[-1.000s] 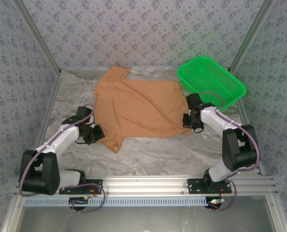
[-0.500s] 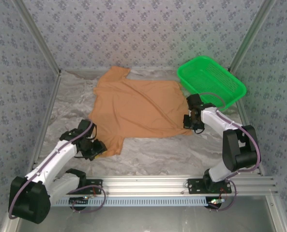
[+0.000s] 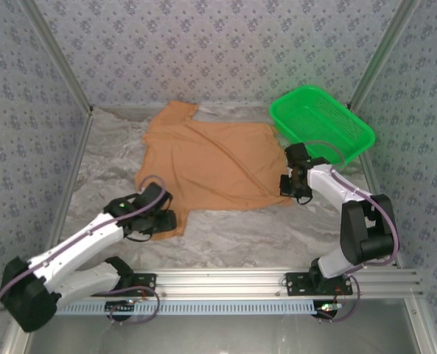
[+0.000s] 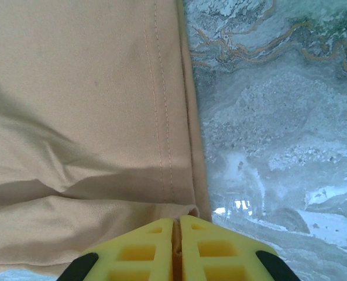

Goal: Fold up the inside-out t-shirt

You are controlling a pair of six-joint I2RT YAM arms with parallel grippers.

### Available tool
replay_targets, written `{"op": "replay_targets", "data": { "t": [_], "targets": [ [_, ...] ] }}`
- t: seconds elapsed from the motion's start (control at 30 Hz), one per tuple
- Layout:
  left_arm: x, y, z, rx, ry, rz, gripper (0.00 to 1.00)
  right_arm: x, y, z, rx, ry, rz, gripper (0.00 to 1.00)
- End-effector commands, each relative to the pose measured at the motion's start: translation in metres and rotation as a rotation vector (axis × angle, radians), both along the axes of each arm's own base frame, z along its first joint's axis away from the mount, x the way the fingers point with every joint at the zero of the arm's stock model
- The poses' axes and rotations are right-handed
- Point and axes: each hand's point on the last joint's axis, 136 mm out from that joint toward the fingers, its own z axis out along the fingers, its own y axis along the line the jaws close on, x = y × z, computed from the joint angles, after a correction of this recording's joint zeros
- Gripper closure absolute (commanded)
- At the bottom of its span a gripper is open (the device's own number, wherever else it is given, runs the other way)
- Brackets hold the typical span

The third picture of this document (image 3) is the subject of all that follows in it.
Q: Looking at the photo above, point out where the tan printed t-shirt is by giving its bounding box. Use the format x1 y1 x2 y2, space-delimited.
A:
135 100 295 243

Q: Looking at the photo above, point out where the green plastic mesh basket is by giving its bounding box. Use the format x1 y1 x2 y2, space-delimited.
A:
269 84 377 169

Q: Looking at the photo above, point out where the black controller board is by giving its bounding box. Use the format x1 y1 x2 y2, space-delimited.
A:
105 300 136 321
315 300 340 321

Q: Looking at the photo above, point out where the grey sheet metal panel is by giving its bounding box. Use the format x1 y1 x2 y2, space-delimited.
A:
18 313 424 354

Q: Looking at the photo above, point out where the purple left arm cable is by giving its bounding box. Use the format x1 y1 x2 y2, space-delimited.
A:
0 174 168 311

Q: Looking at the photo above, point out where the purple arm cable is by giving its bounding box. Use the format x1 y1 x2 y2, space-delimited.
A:
0 174 168 311
301 139 400 267

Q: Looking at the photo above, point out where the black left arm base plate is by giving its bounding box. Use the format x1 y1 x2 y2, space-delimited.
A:
92 272 158 297

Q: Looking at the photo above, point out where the thin purple base cable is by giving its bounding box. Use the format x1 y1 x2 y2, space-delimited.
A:
92 278 161 326
315 285 358 324

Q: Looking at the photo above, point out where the aluminium mounting rail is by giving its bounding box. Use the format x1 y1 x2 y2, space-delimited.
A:
21 268 424 299

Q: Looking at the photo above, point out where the white slotted cable duct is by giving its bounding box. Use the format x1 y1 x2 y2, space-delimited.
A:
55 299 340 316

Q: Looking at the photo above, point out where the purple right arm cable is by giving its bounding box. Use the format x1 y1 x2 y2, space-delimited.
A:
301 139 400 267

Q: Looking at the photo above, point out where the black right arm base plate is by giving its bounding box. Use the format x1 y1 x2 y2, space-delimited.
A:
284 271 354 297

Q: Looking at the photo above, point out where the aluminium frame post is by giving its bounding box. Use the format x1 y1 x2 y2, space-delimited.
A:
18 0 94 116
348 0 422 111

